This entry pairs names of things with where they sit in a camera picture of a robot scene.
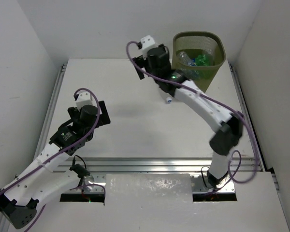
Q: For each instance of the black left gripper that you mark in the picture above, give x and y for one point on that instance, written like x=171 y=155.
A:
x=104 y=113

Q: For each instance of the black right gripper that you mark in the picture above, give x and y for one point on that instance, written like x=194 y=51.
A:
x=145 y=63

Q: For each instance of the clear bottle blue label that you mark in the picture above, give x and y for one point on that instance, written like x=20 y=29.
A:
x=185 y=59

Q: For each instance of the green plastic bottle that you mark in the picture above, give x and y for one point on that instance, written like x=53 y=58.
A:
x=203 y=60

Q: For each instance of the clear unlabelled bottle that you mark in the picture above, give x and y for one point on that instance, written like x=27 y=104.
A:
x=209 y=52

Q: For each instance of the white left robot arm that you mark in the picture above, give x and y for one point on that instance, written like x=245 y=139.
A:
x=27 y=194

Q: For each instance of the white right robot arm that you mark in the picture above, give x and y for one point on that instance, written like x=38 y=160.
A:
x=225 y=124

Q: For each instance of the olive green mesh bin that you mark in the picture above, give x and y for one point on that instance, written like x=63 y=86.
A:
x=194 y=43

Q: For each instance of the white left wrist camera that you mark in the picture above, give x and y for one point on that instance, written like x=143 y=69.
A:
x=83 y=98

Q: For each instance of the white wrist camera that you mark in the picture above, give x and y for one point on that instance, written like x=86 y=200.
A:
x=147 y=43
x=83 y=98

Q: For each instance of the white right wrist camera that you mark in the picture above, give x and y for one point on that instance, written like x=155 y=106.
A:
x=147 y=43

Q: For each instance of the aluminium frame rail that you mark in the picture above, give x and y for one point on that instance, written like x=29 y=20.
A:
x=145 y=134

